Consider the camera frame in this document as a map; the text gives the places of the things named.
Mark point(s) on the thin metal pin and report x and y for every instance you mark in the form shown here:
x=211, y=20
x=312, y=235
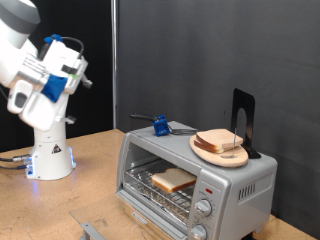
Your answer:
x=234, y=146

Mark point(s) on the white bread slice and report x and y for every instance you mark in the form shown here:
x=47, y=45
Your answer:
x=218, y=138
x=173, y=179

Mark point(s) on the black metal bookend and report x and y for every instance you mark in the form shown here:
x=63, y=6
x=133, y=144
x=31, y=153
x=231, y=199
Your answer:
x=240, y=100

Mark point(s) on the round wooden board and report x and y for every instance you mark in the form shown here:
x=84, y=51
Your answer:
x=220, y=160

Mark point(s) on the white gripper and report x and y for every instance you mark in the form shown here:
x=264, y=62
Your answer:
x=40, y=113

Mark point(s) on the silver oven knob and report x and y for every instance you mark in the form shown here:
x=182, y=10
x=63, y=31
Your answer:
x=198, y=232
x=203, y=207

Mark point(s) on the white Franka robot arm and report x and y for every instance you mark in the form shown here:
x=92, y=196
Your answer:
x=50, y=146

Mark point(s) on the metal spatula with blue block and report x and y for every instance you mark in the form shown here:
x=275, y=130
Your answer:
x=161, y=126

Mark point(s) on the red oven indicator light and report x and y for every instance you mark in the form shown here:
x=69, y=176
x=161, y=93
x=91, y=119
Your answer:
x=208, y=191

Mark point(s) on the silver toaster oven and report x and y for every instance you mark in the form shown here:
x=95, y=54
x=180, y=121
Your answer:
x=253, y=173

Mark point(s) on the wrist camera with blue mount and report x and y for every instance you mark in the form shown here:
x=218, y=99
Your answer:
x=53, y=88

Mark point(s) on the vertical metal pole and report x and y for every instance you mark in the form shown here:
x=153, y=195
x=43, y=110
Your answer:
x=114, y=66

